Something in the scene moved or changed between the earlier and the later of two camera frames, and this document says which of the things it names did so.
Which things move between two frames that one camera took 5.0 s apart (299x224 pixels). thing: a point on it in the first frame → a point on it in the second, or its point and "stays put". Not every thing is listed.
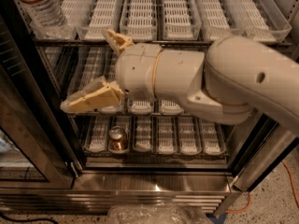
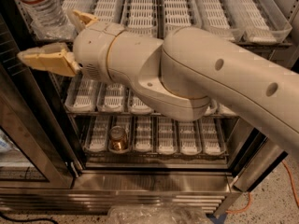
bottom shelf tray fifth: x=189 y=138 stays put
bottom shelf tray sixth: x=211 y=138 stays put
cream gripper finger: x=118 y=40 → x=85 y=18
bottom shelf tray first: x=97 y=133 stays put
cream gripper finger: x=102 y=94 → x=55 y=58
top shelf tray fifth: x=214 y=22 stays put
